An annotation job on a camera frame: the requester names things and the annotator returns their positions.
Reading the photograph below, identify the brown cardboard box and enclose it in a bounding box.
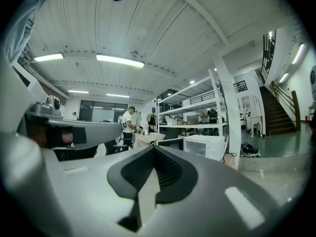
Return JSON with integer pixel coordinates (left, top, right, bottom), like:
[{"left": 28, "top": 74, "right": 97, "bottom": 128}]
[{"left": 186, "top": 115, "right": 202, "bottom": 125}]

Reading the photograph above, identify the dark glass partition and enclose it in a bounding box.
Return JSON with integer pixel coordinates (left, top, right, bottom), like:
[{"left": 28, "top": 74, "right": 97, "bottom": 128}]
[{"left": 79, "top": 100, "right": 128, "bottom": 123}]

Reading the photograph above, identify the brown wooden staircase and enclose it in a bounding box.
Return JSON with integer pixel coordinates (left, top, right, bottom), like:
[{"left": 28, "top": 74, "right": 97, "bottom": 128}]
[{"left": 258, "top": 80, "right": 302, "bottom": 137}]

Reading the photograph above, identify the black office chair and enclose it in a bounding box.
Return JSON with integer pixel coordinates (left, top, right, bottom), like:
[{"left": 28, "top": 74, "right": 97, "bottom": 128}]
[
  {"left": 163, "top": 126, "right": 181, "bottom": 141},
  {"left": 104, "top": 139, "right": 129, "bottom": 156}
]

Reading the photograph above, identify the person's left hand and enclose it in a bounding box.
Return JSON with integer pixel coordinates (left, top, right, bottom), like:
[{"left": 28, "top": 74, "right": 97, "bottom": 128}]
[{"left": 61, "top": 129, "right": 74, "bottom": 144}]

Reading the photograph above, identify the black metal railing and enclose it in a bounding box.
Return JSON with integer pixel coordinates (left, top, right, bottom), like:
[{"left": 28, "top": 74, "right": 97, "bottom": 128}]
[{"left": 259, "top": 30, "right": 277, "bottom": 85}]

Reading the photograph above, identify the white microwave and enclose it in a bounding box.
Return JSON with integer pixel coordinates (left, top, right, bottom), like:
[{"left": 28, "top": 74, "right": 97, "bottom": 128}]
[{"left": 151, "top": 134, "right": 226, "bottom": 162}]

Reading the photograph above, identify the white ornate side table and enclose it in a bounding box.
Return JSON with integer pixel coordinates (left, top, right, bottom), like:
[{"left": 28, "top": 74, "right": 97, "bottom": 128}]
[{"left": 246, "top": 115, "right": 264, "bottom": 138}]

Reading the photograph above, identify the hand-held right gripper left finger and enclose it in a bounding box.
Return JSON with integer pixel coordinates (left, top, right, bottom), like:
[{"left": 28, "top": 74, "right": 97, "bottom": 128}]
[{"left": 59, "top": 146, "right": 155, "bottom": 237}]

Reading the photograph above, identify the white round device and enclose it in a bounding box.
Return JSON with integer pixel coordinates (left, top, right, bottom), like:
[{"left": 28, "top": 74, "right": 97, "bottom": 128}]
[{"left": 309, "top": 65, "right": 316, "bottom": 101}]

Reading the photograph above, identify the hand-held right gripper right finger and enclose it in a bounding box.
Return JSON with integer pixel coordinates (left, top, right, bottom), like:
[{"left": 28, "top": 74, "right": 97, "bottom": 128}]
[{"left": 142, "top": 146, "right": 284, "bottom": 237}]

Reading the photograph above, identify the black power cable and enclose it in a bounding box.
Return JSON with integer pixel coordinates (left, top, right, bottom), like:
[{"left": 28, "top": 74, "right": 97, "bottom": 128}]
[{"left": 222, "top": 152, "right": 237, "bottom": 163}]

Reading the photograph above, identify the white metal shelving rack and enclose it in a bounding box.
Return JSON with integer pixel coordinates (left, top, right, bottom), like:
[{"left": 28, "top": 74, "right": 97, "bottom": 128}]
[{"left": 157, "top": 69, "right": 230, "bottom": 136}]

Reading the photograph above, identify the black and white bag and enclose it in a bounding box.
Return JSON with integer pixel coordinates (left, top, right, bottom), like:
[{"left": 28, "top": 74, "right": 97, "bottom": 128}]
[{"left": 240, "top": 142, "right": 262, "bottom": 158}]

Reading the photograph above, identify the table with beige cloth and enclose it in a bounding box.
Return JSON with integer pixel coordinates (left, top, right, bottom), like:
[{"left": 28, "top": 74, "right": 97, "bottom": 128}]
[{"left": 132, "top": 131, "right": 166, "bottom": 149}]

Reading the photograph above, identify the person's light blue shirt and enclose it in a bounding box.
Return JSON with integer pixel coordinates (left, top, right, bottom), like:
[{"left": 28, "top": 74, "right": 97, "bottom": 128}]
[{"left": 4, "top": 0, "right": 54, "bottom": 64}]

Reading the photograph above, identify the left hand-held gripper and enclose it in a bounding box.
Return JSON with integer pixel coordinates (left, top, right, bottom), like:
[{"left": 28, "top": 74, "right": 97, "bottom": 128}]
[{"left": 0, "top": 58, "right": 122, "bottom": 150}]

